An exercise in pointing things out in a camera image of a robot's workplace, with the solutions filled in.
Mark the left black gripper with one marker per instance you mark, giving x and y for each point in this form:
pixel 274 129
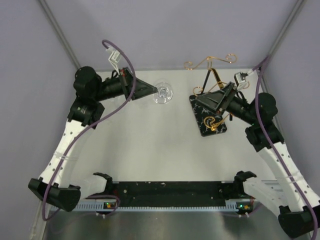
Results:
pixel 142 89

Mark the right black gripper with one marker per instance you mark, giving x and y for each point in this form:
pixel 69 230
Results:
pixel 219 100

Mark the clear wine glass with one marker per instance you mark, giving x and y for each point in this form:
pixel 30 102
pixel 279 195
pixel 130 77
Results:
pixel 164 92

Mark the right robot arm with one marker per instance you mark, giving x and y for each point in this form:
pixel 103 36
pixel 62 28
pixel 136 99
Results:
pixel 297 208

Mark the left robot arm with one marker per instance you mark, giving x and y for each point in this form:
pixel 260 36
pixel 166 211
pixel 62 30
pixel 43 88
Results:
pixel 54 185

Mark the black marble rack base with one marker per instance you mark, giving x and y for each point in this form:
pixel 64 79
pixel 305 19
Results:
pixel 207 121

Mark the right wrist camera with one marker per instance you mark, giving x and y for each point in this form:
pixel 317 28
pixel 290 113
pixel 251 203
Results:
pixel 241 82

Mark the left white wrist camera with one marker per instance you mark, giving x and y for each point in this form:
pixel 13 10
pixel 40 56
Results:
pixel 114 58

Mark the white cable duct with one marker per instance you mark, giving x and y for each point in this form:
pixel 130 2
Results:
pixel 108 206

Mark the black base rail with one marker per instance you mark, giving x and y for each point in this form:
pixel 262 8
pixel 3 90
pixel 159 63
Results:
pixel 173 193

